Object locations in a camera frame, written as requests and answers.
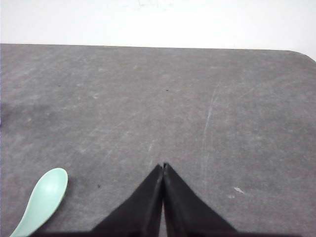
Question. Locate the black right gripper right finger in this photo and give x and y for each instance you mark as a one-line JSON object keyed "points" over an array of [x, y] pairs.
{"points": [[186, 214]]}

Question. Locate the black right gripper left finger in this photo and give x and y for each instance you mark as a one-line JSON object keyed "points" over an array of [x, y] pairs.
{"points": [[140, 214]]}

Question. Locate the mint green plastic spoon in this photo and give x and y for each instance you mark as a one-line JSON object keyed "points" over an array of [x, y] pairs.
{"points": [[44, 200]]}

